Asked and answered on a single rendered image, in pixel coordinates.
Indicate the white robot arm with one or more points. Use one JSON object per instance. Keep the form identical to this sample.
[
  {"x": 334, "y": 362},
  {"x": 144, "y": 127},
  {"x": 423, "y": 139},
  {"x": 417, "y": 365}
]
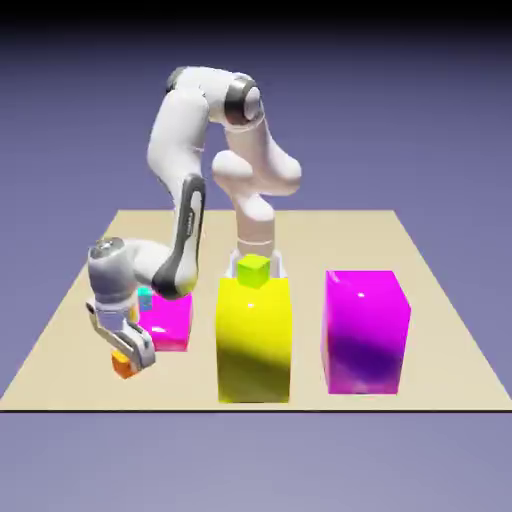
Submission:
[{"x": 176, "y": 160}]

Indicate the small cyan cube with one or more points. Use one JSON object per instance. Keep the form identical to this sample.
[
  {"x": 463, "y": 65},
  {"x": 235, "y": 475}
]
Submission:
[{"x": 144, "y": 300}]

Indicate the small orange cube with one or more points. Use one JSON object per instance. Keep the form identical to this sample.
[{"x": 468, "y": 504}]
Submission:
[{"x": 122, "y": 367}]

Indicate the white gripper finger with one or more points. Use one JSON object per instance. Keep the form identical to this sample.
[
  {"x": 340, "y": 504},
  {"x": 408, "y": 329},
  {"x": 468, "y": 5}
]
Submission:
[{"x": 138, "y": 360}]

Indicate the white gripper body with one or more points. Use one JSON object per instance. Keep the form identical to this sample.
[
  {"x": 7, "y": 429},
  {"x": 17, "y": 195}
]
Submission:
[{"x": 120, "y": 338}]

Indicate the small lime green cube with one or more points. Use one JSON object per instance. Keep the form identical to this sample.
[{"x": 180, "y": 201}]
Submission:
[{"x": 252, "y": 271}]

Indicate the large yellow box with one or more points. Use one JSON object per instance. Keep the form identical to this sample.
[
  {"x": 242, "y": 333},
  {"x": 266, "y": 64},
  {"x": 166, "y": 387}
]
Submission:
[{"x": 252, "y": 340}]

